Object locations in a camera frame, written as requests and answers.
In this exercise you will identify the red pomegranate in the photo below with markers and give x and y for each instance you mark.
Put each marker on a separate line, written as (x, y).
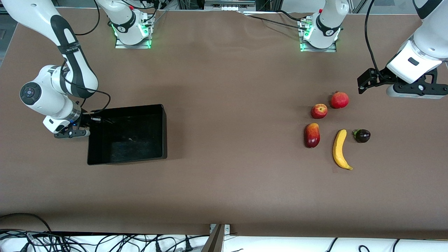
(339, 100)

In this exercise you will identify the red mango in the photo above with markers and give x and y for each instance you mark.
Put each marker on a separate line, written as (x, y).
(311, 136)

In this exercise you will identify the slanted aluminium profile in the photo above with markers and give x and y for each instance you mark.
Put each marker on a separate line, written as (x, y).
(359, 6)

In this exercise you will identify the red yellow apple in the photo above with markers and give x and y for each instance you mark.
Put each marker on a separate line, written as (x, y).
(319, 111)

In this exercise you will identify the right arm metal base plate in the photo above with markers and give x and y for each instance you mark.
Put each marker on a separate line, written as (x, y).
(133, 46)

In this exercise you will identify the dark purple mangosteen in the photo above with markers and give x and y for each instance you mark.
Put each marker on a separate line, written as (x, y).
(363, 136)

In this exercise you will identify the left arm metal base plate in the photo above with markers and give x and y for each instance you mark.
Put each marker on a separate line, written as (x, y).
(318, 50)

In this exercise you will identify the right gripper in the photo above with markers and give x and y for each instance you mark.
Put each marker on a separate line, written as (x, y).
(85, 118)

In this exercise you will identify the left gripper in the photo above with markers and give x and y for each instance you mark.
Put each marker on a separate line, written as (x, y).
(380, 77)

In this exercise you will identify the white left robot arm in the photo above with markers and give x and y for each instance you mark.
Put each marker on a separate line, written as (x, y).
(329, 21)

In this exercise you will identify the silver table edge bracket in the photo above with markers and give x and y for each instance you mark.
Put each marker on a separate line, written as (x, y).
(227, 229)

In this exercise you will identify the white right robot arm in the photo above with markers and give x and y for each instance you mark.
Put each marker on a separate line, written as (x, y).
(42, 14)

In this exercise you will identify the black plastic tray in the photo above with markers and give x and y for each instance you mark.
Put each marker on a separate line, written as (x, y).
(133, 140)

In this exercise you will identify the diagonal metal bar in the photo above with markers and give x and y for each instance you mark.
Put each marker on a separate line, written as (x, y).
(215, 243)

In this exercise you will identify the yellow banana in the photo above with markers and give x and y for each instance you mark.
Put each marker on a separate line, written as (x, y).
(338, 147)

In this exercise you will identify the white power strip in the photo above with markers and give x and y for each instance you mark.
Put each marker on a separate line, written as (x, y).
(229, 7)

